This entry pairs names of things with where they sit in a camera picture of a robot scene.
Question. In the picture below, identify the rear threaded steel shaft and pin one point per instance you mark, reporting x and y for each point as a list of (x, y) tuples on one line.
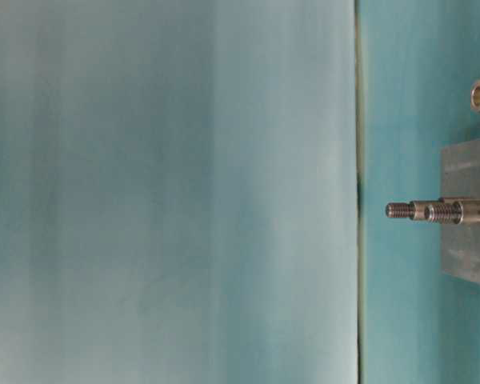
[(413, 210)]

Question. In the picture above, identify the threaded steel shaft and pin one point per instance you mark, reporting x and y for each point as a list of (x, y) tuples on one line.
[(413, 210), (465, 213)]

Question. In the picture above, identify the front threaded steel shaft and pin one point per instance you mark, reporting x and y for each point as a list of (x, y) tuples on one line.
[(465, 213)]

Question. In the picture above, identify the grey metal base block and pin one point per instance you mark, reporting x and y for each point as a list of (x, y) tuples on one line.
[(460, 245)]

